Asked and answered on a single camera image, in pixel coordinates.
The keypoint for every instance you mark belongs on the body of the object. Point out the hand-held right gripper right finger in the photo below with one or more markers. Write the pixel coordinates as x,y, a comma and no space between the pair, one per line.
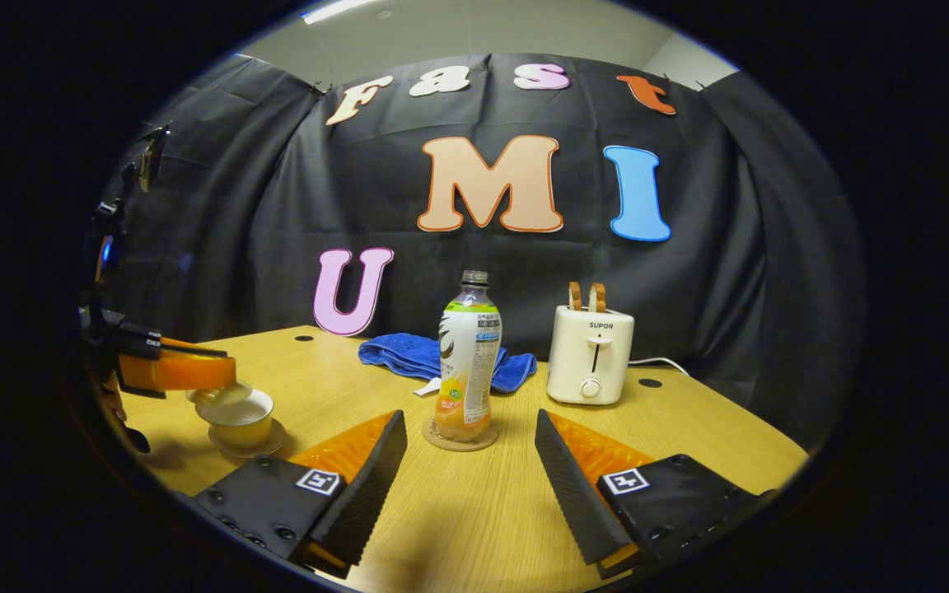
573,494

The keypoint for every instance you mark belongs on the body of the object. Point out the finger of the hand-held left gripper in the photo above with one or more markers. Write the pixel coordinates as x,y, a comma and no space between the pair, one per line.
170,346
178,372

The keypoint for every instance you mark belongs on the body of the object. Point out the blue towel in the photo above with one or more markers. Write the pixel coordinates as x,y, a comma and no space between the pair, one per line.
400,354

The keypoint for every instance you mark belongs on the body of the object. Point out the toast bread slice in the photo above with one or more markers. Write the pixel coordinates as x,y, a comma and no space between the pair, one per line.
598,297
575,296

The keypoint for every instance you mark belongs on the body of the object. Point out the pale yellow teacup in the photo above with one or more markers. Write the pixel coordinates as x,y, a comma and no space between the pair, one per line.
240,424

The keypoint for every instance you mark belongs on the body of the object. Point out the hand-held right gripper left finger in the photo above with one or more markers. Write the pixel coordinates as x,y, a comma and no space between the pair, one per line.
371,486

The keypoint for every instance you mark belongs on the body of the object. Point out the pale yellow teacup lid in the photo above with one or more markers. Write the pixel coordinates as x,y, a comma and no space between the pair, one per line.
223,394

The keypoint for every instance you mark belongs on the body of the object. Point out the cream toaster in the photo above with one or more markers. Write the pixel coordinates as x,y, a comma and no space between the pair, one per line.
590,354

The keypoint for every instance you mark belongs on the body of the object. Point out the black backdrop cloth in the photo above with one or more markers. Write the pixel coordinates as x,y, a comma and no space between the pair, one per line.
713,288

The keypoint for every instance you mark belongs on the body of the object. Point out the pale yellow saucer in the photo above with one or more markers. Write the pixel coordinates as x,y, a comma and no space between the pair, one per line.
273,445

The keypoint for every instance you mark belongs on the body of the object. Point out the clear labelled water bottle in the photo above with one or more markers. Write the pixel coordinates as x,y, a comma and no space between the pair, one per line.
468,362

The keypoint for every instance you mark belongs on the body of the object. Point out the round cork coaster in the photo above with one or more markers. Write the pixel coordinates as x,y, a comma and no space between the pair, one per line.
474,445

